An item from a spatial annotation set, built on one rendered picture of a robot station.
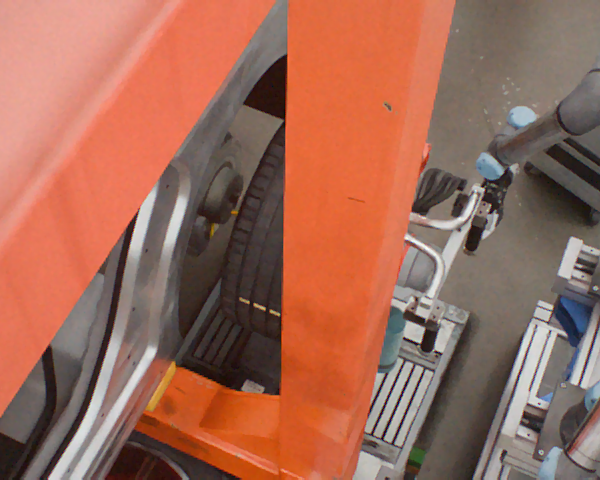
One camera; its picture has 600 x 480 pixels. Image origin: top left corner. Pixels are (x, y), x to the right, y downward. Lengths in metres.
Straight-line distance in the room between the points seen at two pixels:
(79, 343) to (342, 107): 1.28
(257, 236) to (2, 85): 1.91
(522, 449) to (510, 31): 2.26
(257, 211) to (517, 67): 2.11
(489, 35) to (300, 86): 3.16
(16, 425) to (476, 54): 2.54
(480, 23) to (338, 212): 3.04
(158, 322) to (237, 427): 0.34
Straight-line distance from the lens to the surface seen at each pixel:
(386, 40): 1.17
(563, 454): 2.19
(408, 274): 2.63
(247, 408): 2.58
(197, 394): 2.69
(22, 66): 0.56
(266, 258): 2.44
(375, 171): 1.36
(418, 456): 2.67
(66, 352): 2.44
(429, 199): 2.61
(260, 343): 3.25
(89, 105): 0.54
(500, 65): 4.32
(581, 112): 2.49
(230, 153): 2.77
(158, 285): 2.35
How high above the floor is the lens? 3.14
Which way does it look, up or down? 58 degrees down
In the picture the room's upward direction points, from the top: 3 degrees clockwise
